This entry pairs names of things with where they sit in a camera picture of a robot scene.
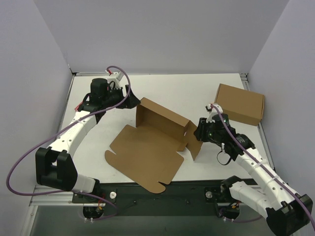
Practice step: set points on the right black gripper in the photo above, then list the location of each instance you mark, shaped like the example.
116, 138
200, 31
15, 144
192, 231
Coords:
200, 130

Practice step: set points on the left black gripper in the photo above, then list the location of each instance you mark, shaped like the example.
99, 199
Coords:
127, 99

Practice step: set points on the brown cardboard box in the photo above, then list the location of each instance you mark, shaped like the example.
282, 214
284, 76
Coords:
241, 105
148, 153

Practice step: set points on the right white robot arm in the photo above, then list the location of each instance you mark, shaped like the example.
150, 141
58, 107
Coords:
285, 210

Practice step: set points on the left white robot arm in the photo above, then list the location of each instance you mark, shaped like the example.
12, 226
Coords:
54, 165

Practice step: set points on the folded brown cardboard box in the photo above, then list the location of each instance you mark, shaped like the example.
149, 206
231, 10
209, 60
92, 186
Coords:
241, 105

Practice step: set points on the small pink box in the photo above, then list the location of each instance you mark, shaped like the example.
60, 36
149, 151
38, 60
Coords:
78, 107

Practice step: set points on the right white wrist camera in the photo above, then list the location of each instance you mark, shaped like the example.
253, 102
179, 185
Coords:
213, 109

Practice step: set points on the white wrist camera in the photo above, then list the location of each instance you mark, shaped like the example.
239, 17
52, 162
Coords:
213, 109
114, 79

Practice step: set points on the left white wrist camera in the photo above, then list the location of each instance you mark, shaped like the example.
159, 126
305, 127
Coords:
114, 79

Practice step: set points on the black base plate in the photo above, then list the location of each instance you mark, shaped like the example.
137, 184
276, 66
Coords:
180, 198

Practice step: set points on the aluminium frame rail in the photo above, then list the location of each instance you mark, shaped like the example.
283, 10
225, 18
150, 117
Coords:
52, 199

